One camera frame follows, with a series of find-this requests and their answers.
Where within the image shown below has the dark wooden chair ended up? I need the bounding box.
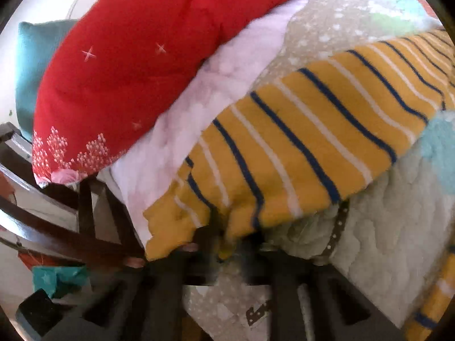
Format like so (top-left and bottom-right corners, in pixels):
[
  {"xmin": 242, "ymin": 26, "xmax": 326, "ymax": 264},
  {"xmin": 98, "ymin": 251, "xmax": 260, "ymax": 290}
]
[{"xmin": 0, "ymin": 122, "xmax": 146, "ymax": 271}]

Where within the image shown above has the dark dotted strap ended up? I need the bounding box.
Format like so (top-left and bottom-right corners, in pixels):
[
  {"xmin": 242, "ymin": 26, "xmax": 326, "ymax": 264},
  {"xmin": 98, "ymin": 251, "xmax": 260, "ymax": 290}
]
[{"xmin": 320, "ymin": 199, "xmax": 351, "ymax": 267}]

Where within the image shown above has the white quilted blanket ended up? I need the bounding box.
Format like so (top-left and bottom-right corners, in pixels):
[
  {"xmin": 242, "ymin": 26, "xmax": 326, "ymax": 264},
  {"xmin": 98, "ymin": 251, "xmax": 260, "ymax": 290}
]
[{"xmin": 266, "ymin": 114, "xmax": 455, "ymax": 327}]

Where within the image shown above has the teal pillow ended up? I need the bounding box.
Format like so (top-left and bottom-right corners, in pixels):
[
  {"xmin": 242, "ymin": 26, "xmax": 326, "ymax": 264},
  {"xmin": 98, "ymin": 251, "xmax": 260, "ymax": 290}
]
[{"xmin": 15, "ymin": 19, "xmax": 80, "ymax": 143}]

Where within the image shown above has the pale lilac pillow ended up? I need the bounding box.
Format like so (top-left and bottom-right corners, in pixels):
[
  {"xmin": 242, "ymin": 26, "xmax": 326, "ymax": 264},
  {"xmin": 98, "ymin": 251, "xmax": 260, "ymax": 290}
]
[{"xmin": 110, "ymin": 5, "xmax": 313, "ymax": 253}]

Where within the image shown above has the teal star-print cloth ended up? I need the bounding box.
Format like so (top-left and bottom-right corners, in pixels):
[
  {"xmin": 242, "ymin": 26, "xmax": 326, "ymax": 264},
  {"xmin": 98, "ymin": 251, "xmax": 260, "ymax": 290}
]
[{"xmin": 32, "ymin": 265, "xmax": 89, "ymax": 299}]

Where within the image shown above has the red snowflake print pillow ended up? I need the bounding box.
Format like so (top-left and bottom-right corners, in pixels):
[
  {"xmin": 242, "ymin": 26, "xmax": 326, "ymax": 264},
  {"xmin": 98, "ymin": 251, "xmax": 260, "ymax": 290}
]
[{"xmin": 31, "ymin": 0, "xmax": 326, "ymax": 189}]

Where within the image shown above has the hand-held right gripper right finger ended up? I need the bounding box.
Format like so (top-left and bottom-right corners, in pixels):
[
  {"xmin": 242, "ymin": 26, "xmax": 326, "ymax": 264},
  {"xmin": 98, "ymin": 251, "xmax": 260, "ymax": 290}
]
[{"xmin": 245, "ymin": 236, "xmax": 406, "ymax": 341}]

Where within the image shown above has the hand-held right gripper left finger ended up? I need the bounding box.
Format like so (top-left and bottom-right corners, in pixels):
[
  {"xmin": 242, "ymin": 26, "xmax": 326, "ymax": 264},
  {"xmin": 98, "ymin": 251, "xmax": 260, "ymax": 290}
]
[{"xmin": 16, "ymin": 213, "xmax": 223, "ymax": 341}]

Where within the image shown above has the yellow striped shirt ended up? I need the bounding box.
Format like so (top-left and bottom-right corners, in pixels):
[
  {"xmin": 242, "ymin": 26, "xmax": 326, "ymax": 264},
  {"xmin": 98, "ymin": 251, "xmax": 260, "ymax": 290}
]
[{"xmin": 142, "ymin": 28, "xmax": 455, "ymax": 341}]

